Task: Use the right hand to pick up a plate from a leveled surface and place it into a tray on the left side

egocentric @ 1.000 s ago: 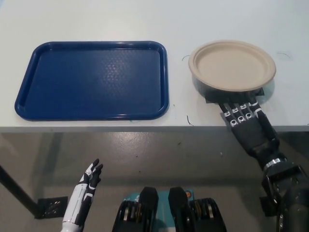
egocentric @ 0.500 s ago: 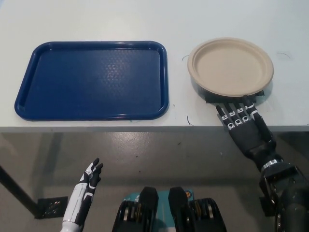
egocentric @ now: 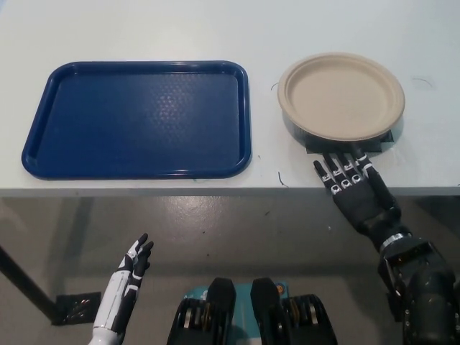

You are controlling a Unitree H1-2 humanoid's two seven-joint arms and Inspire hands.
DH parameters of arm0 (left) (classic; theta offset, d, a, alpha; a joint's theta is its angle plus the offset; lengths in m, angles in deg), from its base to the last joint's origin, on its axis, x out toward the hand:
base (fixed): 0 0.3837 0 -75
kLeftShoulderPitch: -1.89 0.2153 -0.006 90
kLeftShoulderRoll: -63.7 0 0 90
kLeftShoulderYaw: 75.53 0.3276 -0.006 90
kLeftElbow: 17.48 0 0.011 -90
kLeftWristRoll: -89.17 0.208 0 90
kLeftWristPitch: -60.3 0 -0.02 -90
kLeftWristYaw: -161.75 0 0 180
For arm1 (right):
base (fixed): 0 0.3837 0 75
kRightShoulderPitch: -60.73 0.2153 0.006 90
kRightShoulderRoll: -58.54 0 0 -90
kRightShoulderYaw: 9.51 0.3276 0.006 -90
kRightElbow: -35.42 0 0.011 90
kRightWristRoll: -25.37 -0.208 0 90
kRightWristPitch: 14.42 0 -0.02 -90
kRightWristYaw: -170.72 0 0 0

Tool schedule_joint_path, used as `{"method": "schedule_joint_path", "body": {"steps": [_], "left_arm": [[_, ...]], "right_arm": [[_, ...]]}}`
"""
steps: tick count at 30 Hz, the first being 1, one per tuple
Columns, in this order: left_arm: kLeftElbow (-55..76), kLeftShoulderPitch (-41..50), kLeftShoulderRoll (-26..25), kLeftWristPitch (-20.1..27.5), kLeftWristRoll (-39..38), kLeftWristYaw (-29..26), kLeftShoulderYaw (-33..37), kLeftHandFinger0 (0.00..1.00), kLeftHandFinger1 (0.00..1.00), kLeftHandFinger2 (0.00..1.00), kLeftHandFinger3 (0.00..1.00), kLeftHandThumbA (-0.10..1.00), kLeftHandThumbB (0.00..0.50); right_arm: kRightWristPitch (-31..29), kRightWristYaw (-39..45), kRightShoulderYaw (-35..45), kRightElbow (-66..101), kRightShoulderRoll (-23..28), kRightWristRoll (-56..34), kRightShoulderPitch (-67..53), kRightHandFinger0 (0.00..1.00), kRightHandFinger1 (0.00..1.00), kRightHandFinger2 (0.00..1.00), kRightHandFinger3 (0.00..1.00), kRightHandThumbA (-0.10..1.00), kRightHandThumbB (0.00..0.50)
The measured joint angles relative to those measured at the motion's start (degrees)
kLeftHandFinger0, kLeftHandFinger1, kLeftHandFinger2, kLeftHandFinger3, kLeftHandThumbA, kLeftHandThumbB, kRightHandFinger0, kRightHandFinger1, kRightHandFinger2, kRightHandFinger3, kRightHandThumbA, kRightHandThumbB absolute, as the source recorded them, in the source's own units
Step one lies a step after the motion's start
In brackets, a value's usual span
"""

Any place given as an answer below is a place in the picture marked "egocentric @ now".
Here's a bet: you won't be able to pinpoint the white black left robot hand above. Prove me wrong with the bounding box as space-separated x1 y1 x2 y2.
93 232 155 332

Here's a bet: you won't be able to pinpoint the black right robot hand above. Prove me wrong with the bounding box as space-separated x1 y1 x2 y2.
313 145 410 248

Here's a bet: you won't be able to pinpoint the beige paper plate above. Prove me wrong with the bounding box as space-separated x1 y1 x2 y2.
276 52 406 139

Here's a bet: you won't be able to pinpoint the black table foot plate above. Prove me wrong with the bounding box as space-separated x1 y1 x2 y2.
52 291 102 326

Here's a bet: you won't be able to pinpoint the blue plastic serving tray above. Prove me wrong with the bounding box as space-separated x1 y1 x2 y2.
21 60 252 180

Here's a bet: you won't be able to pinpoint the grey perforated plastic basket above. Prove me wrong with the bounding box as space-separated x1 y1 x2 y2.
281 107 400 144

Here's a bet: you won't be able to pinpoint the black table leg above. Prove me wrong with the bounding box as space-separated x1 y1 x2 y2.
0 244 60 321

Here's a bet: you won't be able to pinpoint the black robot legs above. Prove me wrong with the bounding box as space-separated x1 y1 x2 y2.
167 277 338 345

